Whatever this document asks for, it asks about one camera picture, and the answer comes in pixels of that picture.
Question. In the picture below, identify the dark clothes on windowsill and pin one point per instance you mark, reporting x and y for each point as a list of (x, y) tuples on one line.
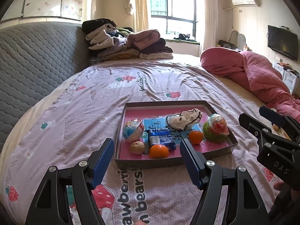
[(184, 37)]

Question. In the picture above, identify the dark framed window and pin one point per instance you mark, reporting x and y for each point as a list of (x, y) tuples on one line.
[(182, 19)]

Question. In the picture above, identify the green red toy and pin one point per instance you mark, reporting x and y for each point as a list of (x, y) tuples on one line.
[(208, 134)]

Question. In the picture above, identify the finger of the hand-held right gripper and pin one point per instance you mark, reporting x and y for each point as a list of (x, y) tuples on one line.
[(271, 116), (252, 123)]

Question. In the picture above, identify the cream scrunchie with black trim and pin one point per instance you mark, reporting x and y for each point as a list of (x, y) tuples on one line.
[(180, 120)]

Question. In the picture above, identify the grey cardboard box tray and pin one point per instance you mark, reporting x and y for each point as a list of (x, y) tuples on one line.
[(140, 164)]

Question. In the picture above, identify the small colourful toy figure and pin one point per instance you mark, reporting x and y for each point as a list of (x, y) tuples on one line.
[(277, 127)]

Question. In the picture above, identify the person's left hand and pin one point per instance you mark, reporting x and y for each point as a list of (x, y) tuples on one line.
[(140, 223)]

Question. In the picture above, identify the dark bag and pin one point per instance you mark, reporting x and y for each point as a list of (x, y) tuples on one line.
[(226, 44)]

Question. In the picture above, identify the brown walnut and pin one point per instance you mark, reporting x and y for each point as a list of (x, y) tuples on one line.
[(137, 147)]

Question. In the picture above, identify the blue white candy bag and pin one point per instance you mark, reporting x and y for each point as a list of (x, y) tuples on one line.
[(132, 131)]

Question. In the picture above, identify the orange tangerine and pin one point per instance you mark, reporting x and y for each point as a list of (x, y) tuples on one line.
[(159, 151), (195, 137)]

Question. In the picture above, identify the white air conditioner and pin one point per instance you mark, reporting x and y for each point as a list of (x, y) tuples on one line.
[(245, 0)]

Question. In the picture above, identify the grey quilted headboard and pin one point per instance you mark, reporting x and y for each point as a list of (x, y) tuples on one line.
[(35, 63)]

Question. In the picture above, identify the pink quilt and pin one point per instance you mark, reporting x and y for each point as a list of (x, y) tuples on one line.
[(253, 72)]

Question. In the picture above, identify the red candy bag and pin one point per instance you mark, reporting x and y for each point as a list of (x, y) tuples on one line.
[(219, 126)]

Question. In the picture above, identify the hanging curtain ornament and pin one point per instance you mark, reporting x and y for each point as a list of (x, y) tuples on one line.
[(128, 8)]

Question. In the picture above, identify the black television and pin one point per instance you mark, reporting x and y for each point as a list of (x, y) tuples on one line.
[(282, 42)]

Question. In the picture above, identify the person's right hand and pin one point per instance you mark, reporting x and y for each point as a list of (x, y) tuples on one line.
[(280, 186)]

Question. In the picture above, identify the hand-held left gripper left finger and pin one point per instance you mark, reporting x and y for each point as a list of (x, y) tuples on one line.
[(103, 164)]

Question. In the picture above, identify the pile of folded clothes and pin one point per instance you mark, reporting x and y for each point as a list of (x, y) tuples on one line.
[(131, 44)]

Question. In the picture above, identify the floral wall painting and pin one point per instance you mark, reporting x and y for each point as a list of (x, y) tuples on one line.
[(46, 2)]

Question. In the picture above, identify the white storage drawers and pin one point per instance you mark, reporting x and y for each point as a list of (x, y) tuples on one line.
[(289, 77)]

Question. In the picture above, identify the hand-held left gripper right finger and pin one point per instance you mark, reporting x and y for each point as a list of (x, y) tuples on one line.
[(191, 166)]

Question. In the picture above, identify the beige curtain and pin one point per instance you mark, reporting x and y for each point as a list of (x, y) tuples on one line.
[(208, 16), (140, 4)]

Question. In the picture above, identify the blue snack packet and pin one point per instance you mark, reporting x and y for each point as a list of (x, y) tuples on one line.
[(161, 136)]

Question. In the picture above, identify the strawberry printed bedsheet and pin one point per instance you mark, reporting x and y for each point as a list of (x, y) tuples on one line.
[(70, 112)]

